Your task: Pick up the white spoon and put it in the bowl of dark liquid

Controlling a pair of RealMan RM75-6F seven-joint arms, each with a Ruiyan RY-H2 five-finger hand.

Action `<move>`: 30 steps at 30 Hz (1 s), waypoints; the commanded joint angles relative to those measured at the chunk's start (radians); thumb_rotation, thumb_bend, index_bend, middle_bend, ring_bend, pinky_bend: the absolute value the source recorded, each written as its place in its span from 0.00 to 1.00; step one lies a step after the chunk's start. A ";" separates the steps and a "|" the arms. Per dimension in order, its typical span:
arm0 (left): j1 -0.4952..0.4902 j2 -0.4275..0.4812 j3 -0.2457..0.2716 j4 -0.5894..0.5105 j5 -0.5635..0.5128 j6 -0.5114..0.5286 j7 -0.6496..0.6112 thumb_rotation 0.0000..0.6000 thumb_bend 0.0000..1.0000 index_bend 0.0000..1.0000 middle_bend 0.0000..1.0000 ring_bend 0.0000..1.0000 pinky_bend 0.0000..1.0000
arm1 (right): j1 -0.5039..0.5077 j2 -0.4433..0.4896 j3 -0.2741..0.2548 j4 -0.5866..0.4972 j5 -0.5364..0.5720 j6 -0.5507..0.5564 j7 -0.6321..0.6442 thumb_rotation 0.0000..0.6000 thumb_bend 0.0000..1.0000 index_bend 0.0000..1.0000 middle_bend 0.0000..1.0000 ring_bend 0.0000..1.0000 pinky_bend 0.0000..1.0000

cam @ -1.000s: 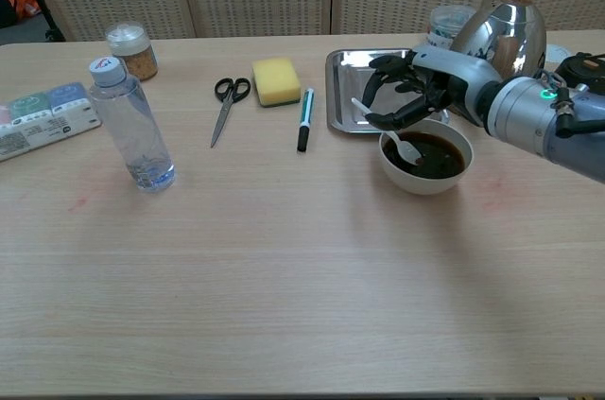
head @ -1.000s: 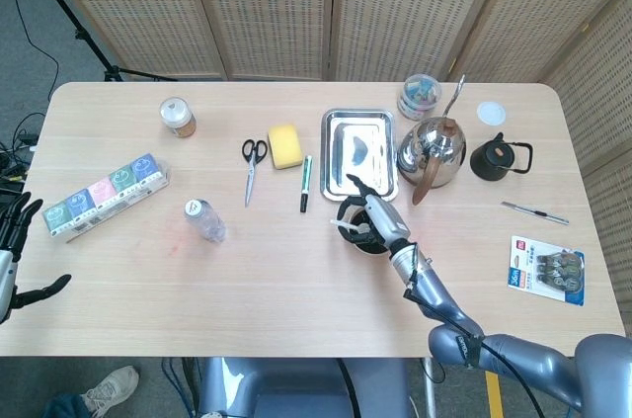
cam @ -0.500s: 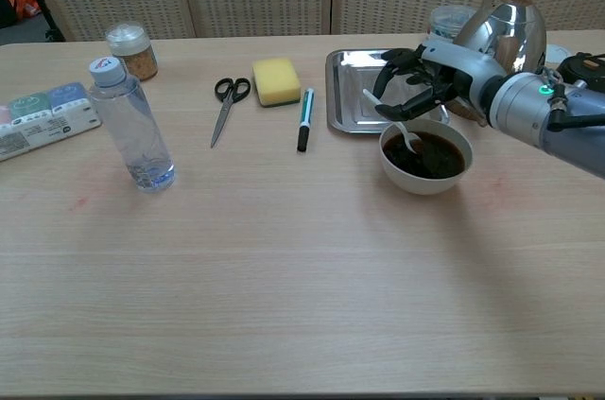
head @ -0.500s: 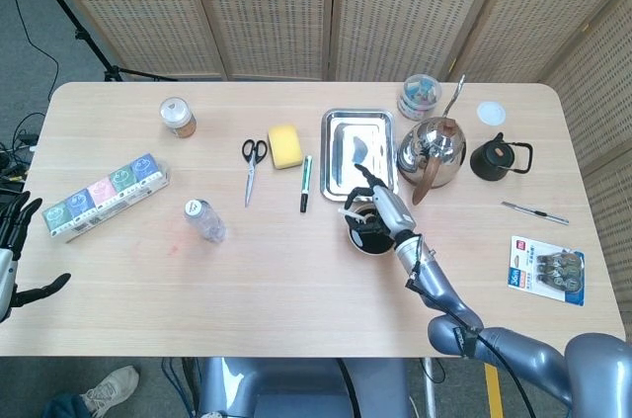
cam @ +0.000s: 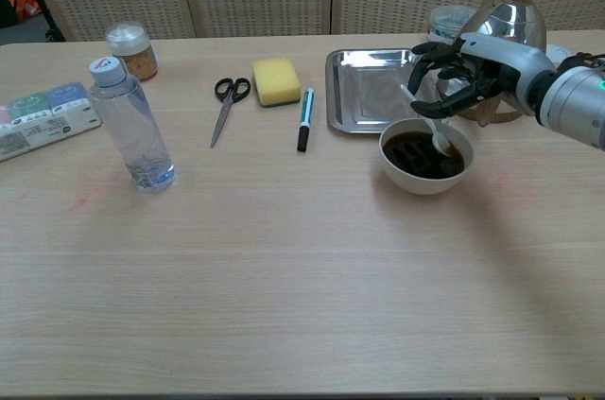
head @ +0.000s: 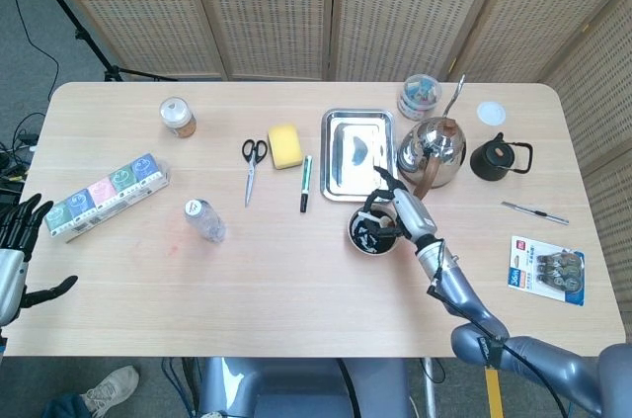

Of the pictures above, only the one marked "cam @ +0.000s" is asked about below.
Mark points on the right black grey robot hand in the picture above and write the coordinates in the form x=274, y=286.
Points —
x=491, y=69

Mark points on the white plastic spoon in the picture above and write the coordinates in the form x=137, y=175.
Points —
x=432, y=128

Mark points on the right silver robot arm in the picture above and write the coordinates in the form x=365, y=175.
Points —
x=574, y=102

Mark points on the white bowl with dark liquid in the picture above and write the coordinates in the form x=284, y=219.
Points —
x=426, y=159

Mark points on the clear plastic lidded container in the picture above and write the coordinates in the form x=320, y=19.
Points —
x=444, y=24

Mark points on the white round coaster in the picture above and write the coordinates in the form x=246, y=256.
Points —
x=558, y=52

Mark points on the black teapot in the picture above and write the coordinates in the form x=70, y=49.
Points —
x=579, y=59

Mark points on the stainless steel rectangular tray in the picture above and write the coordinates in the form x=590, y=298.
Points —
x=368, y=88

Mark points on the green white marker pen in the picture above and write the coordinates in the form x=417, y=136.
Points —
x=305, y=119

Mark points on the yellow green sponge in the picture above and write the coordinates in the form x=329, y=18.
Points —
x=276, y=80

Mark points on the glass spice jar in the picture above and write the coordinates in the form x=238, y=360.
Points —
x=133, y=52

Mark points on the clear plastic water bottle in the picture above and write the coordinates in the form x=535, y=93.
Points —
x=130, y=123

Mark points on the tissue packets multipack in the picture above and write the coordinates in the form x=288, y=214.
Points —
x=38, y=121

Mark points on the orange black bag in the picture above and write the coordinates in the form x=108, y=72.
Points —
x=16, y=3

